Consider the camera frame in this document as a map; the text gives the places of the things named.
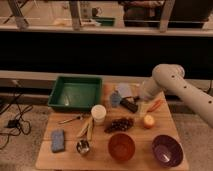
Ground light blue towel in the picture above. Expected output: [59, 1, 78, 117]
[116, 83, 132, 98]

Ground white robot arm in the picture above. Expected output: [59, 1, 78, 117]
[139, 64, 213, 128]

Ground black scissors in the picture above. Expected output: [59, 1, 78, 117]
[127, 96, 140, 103]

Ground yellow apple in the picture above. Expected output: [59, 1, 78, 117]
[143, 115, 155, 129]

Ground dark grape bunch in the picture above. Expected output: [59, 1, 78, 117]
[104, 118, 134, 133]

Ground white paper cup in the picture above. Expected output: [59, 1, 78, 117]
[91, 105, 106, 125]

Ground orange-red bowl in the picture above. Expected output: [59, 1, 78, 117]
[108, 133, 135, 162]

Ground purple bowl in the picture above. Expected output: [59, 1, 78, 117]
[152, 135, 183, 167]

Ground green plastic tray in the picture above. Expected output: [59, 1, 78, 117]
[48, 76, 102, 112]

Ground green bin on shelf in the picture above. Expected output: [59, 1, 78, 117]
[93, 17, 115, 27]

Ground blue sponge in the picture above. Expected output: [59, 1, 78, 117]
[51, 130, 65, 153]

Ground black handled tool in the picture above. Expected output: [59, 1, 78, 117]
[120, 99, 138, 113]

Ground black floor cables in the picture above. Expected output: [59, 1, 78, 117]
[0, 79, 35, 151]

